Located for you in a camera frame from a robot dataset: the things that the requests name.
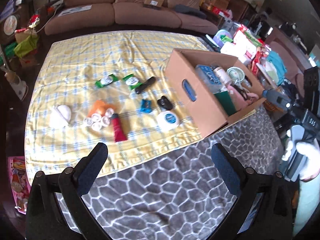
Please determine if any blue pencil sharpener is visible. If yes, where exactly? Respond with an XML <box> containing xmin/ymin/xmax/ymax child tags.
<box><xmin>140</xmin><ymin>99</ymin><xmax>152</xmax><ymax>113</ymax></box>

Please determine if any paper sheet on sofa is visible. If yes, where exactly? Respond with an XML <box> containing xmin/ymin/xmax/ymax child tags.
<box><xmin>58</xmin><ymin>5</ymin><xmax>92</xmax><ymax>17</ymax></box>

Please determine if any white round tin blue label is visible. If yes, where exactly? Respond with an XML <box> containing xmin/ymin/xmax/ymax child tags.
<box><xmin>156</xmin><ymin>111</ymin><xmax>180</xmax><ymax>132</ymax></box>

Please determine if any white mini fan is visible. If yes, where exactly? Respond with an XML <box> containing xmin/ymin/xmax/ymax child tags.
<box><xmin>227</xmin><ymin>66</ymin><xmax>246</xmax><ymax>85</ymax></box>

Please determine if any small cardboard box on sofa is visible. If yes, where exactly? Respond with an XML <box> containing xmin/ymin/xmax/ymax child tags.
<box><xmin>143</xmin><ymin>0</ymin><xmax>164</xmax><ymax>10</ymax></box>

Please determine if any green bag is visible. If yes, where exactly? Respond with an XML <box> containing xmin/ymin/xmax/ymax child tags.
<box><xmin>14</xmin><ymin>36</ymin><xmax>39</xmax><ymax>59</ymax></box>

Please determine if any yellow plaid tablecloth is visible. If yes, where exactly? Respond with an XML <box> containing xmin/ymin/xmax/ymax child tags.
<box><xmin>24</xmin><ymin>31</ymin><xmax>209</xmax><ymax>180</ymax></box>

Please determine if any green sponge in box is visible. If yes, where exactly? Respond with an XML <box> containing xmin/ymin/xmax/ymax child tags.
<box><xmin>214</xmin><ymin>90</ymin><xmax>237</xmax><ymax>116</ymax></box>

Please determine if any red tube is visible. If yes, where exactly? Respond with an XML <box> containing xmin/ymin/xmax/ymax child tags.
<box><xmin>111</xmin><ymin>113</ymin><xmax>127</xmax><ymax>142</ymax></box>

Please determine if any pink package on floor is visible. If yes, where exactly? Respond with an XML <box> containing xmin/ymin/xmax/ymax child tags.
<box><xmin>8</xmin><ymin>156</ymin><xmax>30</xmax><ymax>215</ymax></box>

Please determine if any brown sofa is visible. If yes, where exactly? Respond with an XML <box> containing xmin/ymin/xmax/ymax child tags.
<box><xmin>44</xmin><ymin>0</ymin><xmax>218</xmax><ymax>36</ymax></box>

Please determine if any orange bag of white cups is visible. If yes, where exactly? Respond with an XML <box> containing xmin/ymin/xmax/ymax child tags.
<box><xmin>82</xmin><ymin>100</ymin><xmax>116</xmax><ymax>132</ymax></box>

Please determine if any dark cushion on sofa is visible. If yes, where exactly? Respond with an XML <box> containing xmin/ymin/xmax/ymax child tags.
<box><xmin>174</xmin><ymin>4</ymin><xmax>207</xmax><ymax>20</ymax></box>

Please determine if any white bottle in box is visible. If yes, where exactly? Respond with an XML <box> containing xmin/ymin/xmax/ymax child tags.
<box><xmin>214</xmin><ymin>67</ymin><xmax>232</xmax><ymax>86</ymax></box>

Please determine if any black binder clip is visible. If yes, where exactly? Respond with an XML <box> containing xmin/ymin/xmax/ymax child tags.
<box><xmin>157</xmin><ymin>95</ymin><xmax>173</xmax><ymax>111</ymax></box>

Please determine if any round tin on shelf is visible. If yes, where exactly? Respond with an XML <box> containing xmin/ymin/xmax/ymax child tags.
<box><xmin>3</xmin><ymin>15</ymin><xmax>20</xmax><ymax>36</ymax></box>

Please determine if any right forearm white sleeve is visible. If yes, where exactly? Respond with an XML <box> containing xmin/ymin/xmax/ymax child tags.
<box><xmin>293</xmin><ymin>176</ymin><xmax>319</xmax><ymax>236</ymax></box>

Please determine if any blue wipes pack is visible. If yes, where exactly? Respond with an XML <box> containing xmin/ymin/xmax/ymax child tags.
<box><xmin>195</xmin><ymin>64</ymin><xmax>223</xmax><ymax>94</ymax></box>

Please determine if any black cylinder flashlight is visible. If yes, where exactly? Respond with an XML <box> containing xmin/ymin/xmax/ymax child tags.
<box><xmin>135</xmin><ymin>76</ymin><xmax>156</xmax><ymax>94</ymax></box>

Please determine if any green Centrum packet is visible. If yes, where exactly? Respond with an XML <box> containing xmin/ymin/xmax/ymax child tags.
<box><xmin>122</xmin><ymin>74</ymin><xmax>142</xmax><ymax>90</ymax></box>
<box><xmin>95</xmin><ymin>74</ymin><xmax>119</xmax><ymax>88</ymax></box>

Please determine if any brown cardboard box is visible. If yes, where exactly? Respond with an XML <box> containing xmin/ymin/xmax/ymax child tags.
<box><xmin>164</xmin><ymin>49</ymin><xmax>266</xmax><ymax>138</ymax></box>

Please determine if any grey stone pattern blanket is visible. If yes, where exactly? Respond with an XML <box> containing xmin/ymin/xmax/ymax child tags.
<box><xmin>82</xmin><ymin>107</ymin><xmax>283</xmax><ymax>239</ymax></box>

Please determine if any right white gloved hand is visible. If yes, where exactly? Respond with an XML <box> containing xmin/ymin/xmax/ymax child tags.
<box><xmin>281</xmin><ymin>129</ymin><xmax>319</xmax><ymax>182</ymax></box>

